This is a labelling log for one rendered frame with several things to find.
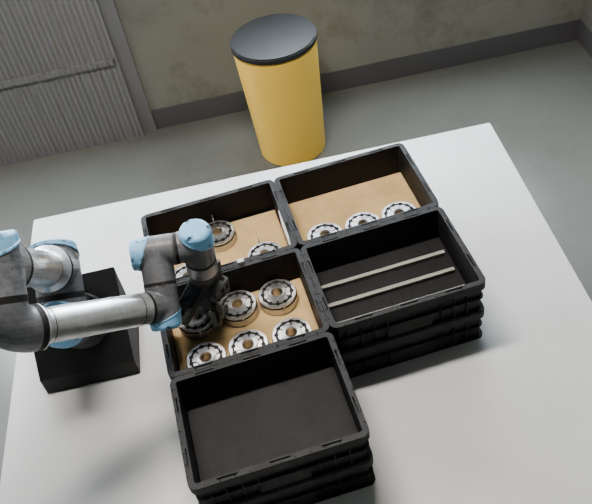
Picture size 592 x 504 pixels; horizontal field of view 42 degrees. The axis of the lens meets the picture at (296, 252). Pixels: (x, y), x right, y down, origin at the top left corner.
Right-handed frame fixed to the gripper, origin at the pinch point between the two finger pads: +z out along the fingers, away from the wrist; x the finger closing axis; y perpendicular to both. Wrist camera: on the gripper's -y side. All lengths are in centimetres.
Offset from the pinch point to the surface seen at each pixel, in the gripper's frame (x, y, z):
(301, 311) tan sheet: -20.0, 14.9, -0.9
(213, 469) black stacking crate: -24.2, -33.1, -1.3
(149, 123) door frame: 147, 145, 102
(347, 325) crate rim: -36.1, 9.1, -13.1
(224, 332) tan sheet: -5.0, 0.7, 1.3
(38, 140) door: 191, 108, 103
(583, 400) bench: -92, 26, 2
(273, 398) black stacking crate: -27.0, -11.2, -1.7
